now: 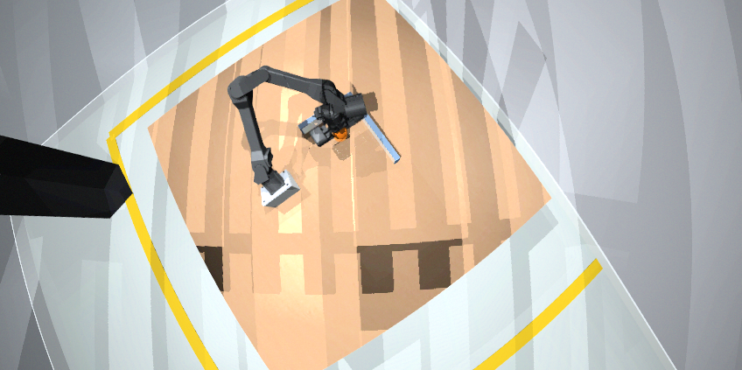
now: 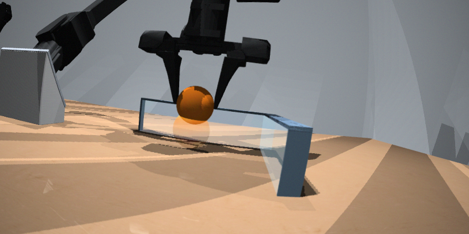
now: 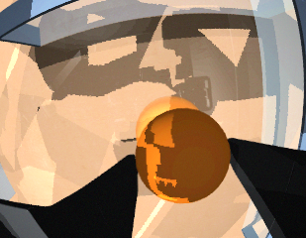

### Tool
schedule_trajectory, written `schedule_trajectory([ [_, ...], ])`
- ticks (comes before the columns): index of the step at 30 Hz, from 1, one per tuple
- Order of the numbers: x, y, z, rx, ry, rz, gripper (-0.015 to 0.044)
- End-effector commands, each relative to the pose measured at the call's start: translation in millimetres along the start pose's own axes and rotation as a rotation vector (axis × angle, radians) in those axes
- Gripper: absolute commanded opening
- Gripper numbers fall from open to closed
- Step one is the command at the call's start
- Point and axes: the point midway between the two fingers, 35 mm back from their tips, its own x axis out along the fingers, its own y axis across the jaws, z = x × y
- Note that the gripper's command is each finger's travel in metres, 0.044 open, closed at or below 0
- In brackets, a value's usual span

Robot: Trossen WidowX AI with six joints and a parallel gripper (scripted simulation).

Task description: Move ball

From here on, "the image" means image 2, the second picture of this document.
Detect clear low glass walls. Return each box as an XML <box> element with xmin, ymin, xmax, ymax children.
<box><xmin>140</xmin><ymin>100</ymin><xmax>288</xmax><ymax>194</ymax></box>

